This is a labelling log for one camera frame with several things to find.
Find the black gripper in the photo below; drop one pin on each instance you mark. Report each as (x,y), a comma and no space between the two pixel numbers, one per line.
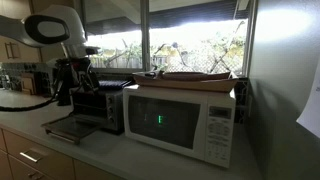
(81,68)

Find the toaster oven glass door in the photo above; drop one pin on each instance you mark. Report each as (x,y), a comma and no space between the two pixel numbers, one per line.
(71,128)

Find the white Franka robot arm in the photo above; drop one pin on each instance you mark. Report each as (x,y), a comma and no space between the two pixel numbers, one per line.
(20,31)

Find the silver toaster oven body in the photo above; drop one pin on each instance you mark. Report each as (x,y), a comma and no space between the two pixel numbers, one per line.
(111,108)

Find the white microwave oven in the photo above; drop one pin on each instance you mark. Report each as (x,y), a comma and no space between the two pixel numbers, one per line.
(180,123)

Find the dark countertop appliance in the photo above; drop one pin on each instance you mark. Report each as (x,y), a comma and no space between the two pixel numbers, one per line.
(63,90)

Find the wooden cutting board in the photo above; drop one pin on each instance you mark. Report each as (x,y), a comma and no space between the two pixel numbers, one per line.
(28,85)

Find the wooden serving tray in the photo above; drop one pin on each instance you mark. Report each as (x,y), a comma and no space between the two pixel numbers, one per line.
(200,85)

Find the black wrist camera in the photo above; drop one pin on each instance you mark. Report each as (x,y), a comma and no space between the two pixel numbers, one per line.
(93,50)

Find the metal window frame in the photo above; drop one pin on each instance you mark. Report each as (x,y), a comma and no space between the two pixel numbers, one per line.
(144,36)

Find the paper wall calendar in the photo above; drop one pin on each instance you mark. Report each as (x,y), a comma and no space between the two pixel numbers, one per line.
(311,110)

